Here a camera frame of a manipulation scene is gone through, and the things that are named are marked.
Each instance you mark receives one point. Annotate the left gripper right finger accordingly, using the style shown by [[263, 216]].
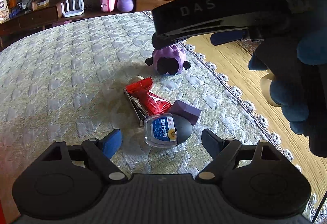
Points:
[[223, 152]]

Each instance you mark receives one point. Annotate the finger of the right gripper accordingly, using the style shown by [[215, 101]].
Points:
[[219, 38]]

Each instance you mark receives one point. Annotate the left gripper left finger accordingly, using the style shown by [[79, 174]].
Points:
[[98, 152]]

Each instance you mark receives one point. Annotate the silver metal clip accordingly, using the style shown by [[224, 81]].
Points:
[[141, 114]]

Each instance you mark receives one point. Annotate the blue gloved right hand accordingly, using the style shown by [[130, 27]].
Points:
[[298, 58]]

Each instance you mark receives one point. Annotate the yellow woven table runner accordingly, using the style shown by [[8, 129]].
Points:
[[276, 100]]

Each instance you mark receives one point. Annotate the purple spiky toy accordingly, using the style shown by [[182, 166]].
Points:
[[170, 60]]

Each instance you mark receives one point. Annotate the clear bottle blue label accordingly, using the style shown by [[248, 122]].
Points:
[[166, 130]]

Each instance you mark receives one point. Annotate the purple block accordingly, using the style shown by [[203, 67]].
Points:
[[185, 110]]

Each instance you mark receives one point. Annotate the red snack packet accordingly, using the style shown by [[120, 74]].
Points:
[[150, 102]]

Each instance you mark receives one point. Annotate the quilted cream table mat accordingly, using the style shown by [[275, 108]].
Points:
[[82, 80]]

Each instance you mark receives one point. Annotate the pink toy suitcase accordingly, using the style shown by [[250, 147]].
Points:
[[107, 5]]

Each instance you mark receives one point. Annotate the white wifi router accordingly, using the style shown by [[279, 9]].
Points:
[[73, 8]]

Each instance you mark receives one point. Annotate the wooden tv console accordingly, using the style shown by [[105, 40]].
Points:
[[47, 13]]

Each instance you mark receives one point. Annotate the snack box on console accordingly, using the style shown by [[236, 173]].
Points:
[[4, 11]]

